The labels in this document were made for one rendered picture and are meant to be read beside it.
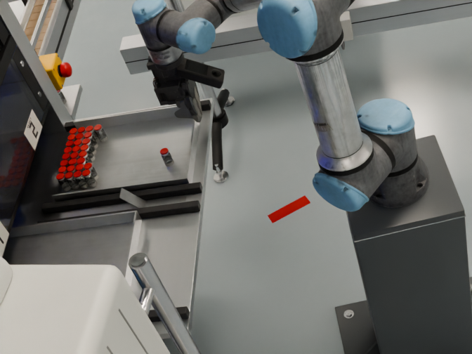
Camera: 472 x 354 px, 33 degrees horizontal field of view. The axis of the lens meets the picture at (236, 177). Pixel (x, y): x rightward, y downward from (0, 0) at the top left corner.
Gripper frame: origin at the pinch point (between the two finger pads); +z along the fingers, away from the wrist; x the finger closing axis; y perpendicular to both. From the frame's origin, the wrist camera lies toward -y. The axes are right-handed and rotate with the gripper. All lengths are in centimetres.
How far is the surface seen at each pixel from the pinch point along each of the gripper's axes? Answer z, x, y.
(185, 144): 3.4, 5.3, 4.4
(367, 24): 44, -84, -41
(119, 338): -58, 99, -16
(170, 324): -44, 88, -16
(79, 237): 3.4, 31.2, 27.6
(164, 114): 2.0, -5.5, 10.9
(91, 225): 2.9, 28.4, 25.0
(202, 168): 3.7, 14.3, -0.6
